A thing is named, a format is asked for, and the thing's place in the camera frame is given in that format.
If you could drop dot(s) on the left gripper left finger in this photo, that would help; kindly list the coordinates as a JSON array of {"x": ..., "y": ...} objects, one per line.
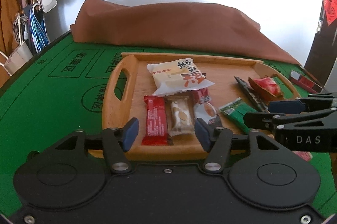
[{"x": 114, "y": 142}]

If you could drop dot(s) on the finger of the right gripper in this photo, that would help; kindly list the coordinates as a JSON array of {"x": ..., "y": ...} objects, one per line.
[
  {"x": 321, "y": 121},
  {"x": 314, "y": 102}
]

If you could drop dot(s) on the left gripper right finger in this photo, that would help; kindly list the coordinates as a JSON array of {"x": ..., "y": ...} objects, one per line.
[{"x": 218, "y": 142}]

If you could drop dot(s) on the green snack packet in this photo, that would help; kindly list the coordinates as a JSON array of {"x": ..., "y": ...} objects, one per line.
[{"x": 235, "y": 112}]

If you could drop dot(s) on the red black coffee stick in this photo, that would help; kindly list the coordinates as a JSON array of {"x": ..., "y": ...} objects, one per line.
[{"x": 202, "y": 103}]

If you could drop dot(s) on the red wafer bar packet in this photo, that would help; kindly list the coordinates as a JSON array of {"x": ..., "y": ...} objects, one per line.
[{"x": 156, "y": 123}]

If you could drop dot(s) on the clear nougat candy packet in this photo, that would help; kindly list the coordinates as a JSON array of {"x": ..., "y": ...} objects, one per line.
[{"x": 181, "y": 118}]

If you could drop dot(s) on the red pistachio snack packet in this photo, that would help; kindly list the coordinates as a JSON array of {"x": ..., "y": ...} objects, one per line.
[{"x": 266, "y": 88}]

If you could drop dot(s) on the black coffee stick sachet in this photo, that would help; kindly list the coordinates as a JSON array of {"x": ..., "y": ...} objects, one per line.
[{"x": 254, "y": 98}]

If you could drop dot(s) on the white flower cake packet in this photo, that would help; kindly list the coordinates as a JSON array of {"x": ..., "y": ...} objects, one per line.
[{"x": 177, "y": 76}]

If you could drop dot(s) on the pink cake packet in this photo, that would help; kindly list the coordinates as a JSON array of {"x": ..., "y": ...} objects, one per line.
[{"x": 307, "y": 156}]

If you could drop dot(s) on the red cased smartphone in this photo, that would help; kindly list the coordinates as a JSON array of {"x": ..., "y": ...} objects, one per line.
[{"x": 305, "y": 83}]

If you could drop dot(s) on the dark wooden door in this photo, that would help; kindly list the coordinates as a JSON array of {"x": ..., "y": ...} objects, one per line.
[{"x": 322, "y": 55}]

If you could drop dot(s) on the red door decoration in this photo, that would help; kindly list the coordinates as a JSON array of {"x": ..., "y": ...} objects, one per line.
[{"x": 330, "y": 7}]

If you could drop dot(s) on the white paper bag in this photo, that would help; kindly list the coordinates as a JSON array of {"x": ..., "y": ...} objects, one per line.
[{"x": 21, "y": 54}]

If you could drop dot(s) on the blue striped bag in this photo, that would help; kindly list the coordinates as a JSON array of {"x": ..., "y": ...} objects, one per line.
[{"x": 37, "y": 27}]

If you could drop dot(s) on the orange hanging coat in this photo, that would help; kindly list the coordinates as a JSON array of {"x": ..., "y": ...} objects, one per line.
[{"x": 9, "y": 10}]

